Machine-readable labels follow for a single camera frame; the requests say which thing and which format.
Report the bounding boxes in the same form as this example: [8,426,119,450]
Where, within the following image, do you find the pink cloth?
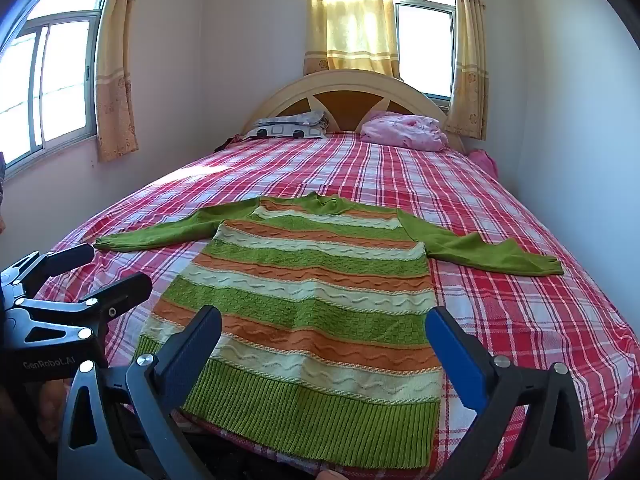
[467,149,501,178]

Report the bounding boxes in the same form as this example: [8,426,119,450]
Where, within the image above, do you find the sliding window with grey frame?
[387,0,458,101]
[0,0,113,176]

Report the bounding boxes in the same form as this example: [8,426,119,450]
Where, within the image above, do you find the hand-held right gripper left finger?
[56,304,223,480]

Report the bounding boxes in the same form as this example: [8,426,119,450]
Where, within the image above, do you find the grey patterned pillow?
[242,110,331,140]

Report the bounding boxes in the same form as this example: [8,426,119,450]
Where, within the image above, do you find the yellow patterned curtain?
[95,0,146,162]
[444,0,490,141]
[304,0,403,81]

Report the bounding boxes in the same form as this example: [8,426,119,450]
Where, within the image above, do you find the red plaid bed sheet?
[37,130,640,480]

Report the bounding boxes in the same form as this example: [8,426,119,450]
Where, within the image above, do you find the cream wooden headboard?
[240,69,466,153]

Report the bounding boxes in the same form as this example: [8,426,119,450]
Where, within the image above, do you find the green orange striped knit sweater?
[94,191,566,470]

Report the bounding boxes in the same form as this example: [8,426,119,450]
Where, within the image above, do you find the pink pillow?
[360,112,448,152]

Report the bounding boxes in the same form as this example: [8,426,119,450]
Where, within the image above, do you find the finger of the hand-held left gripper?
[0,243,96,291]
[12,273,154,341]

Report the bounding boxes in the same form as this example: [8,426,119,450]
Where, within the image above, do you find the dark cloth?
[214,132,246,153]

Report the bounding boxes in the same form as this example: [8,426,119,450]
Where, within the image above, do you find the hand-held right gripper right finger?
[425,305,603,480]

